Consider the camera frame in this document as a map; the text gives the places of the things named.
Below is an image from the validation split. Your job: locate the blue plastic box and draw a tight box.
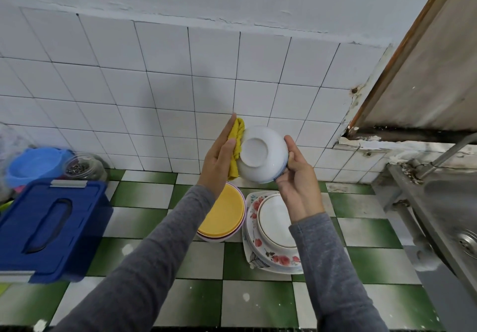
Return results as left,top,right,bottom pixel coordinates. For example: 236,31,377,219
0,179,113,284

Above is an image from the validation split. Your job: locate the person's left hand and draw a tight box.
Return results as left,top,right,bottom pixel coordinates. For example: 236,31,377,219
197,114,239,198

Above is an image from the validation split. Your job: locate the glass jar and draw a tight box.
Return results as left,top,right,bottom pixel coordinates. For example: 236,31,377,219
63,154,108,182

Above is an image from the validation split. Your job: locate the clear plastic bag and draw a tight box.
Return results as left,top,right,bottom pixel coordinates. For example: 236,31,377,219
0,123,32,196

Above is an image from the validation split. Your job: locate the stainless steel sink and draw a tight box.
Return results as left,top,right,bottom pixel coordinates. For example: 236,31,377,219
388,160,477,299

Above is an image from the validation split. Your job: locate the stack of small white bowls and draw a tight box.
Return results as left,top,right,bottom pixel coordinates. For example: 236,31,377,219
237,126,290,186

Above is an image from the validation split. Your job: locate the person's right hand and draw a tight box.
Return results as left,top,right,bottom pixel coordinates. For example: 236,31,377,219
276,136,326,223

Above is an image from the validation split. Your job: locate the metal faucet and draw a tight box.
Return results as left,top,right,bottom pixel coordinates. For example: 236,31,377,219
413,133,477,182

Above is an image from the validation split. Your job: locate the blue plastic bowl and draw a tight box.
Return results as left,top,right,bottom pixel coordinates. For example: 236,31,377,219
6,146,75,189

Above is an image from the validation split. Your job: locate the person's right forearm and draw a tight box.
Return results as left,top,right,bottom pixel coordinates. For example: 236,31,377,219
289,211,390,332

